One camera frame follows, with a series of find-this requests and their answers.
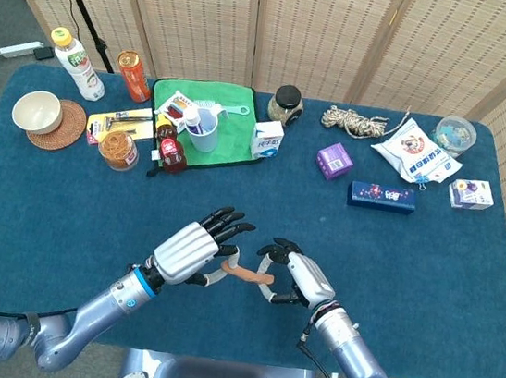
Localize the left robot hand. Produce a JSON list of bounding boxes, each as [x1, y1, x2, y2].
[[143, 197, 259, 300]]

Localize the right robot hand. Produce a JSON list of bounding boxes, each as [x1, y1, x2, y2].
[[251, 235, 343, 313]]

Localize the orange sausage-shaped toy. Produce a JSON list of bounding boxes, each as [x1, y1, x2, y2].
[[218, 260, 277, 288]]

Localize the red-brown sauce bottle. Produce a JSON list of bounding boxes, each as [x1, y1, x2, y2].
[[148, 113, 194, 177]]

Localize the blue tablecloth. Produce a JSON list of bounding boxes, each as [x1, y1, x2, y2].
[[0, 57, 506, 378]]

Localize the dark blue long box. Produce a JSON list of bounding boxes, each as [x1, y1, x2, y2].
[[346, 179, 420, 216]]

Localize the light blue cup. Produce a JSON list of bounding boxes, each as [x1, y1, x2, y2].
[[179, 104, 223, 155]]

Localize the purple box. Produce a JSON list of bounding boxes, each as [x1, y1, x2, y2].
[[314, 139, 358, 183]]

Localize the green cloth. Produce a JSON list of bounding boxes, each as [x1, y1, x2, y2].
[[141, 73, 272, 191]]

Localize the clear jar of rubber bands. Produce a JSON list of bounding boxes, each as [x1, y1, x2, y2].
[[95, 128, 142, 175]]

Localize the white purple toothpaste tube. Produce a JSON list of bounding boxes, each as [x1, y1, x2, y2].
[[182, 107, 204, 136]]

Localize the white blue milk carton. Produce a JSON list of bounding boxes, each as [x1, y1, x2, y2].
[[248, 117, 287, 164]]

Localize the razor on yellow card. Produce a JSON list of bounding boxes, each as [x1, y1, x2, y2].
[[83, 100, 160, 154]]

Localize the white red snack packet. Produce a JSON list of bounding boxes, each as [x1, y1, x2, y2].
[[152, 87, 201, 129]]

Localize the white snack bag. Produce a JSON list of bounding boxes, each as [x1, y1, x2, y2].
[[365, 112, 470, 191]]

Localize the woven rattan coaster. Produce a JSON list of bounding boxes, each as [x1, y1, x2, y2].
[[23, 94, 90, 156]]

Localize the orange drink can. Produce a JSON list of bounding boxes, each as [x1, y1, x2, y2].
[[111, 48, 157, 104]]

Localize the glass jar black lid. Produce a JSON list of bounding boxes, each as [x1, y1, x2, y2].
[[265, 82, 308, 127]]

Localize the small white purple carton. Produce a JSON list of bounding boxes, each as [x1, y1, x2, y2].
[[446, 176, 498, 215]]

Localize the beige bowl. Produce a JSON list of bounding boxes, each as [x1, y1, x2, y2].
[[9, 87, 66, 137]]

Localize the clear round plastic container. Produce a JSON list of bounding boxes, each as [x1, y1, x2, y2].
[[431, 113, 481, 161]]

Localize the white drink bottle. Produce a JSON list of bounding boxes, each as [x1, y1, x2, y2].
[[43, 25, 114, 104]]

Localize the black power adapter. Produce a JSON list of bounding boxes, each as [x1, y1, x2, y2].
[[33, 44, 57, 63]]

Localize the black tripod stand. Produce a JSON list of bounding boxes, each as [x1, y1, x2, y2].
[[40, 0, 125, 75]]

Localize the white power strip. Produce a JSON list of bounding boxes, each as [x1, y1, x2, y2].
[[0, 37, 45, 63]]

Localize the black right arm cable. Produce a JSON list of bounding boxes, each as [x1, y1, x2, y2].
[[291, 315, 376, 378]]

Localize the teal handled brush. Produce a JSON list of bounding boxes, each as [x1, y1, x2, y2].
[[195, 96, 251, 117]]

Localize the beige rope bundle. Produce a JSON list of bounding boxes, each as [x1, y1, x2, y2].
[[318, 96, 412, 145]]

